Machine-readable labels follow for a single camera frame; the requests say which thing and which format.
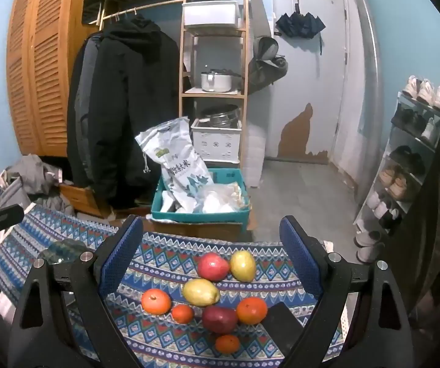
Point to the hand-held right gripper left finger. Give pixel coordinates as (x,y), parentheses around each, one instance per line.
(122,255)

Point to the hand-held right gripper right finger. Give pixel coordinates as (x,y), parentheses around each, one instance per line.
(298,257)

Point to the large orange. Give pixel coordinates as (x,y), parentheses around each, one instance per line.
(156,301)
(251,310)

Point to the clear glass bowl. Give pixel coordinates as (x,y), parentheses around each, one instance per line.
(61,249)

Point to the small orange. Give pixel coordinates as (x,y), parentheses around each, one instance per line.
(227,344)
(182,313)

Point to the bright red apple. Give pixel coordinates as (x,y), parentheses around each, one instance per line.
(213,266)

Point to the dark red apple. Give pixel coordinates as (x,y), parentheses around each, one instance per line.
(220,319)

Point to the grey tote bag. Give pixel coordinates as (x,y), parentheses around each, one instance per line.
(13,197)

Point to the patterned blue tablecloth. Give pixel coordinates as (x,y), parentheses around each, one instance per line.
(166,249)

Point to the grey clothes pile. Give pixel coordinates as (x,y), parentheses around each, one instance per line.
(36,176)

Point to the brown wooden box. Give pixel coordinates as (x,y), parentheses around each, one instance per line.
(84,199)

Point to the black flat object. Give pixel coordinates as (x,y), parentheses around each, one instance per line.
(281,326)

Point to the grey slipper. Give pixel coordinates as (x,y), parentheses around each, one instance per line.
(367,239)
(371,253)

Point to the cardboard box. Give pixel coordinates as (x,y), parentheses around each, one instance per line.
(204,232)

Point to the teal plastic bin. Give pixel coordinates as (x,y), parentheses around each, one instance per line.
(201,217)

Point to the clear plastic bag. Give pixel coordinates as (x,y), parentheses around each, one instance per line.
(220,199)

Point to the white printed rice bag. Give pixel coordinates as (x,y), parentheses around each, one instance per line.
(178,161)

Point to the group of assorted shoes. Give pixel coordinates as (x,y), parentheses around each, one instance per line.
(400,186)

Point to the grey hanging jacket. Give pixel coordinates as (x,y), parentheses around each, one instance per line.
(86,96)

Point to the white perforated crate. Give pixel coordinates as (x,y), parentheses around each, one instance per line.
(216,143)

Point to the wooden louvered wardrobe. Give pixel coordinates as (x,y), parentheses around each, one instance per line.
(47,65)

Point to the black hooded coat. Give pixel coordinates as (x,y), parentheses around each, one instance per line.
(128,103)

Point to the white shoe rack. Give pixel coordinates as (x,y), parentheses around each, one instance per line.
(402,140)

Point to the steel steamer pot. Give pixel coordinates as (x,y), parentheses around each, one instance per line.
(222,117)

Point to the pale blue door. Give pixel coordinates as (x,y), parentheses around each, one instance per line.
(319,84)

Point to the grey metal pipe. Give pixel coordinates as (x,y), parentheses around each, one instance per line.
(369,84)

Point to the grey hanging bag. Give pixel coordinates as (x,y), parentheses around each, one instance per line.
(266,69)

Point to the white cooking pot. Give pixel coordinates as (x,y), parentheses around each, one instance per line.
(216,81)

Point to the wooden shelf rack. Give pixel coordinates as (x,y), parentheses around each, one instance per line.
(183,65)

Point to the dark blue folded umbrella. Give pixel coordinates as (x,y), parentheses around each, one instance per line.
(300,25)

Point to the large white storage box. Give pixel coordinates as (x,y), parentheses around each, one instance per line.
(210,14)

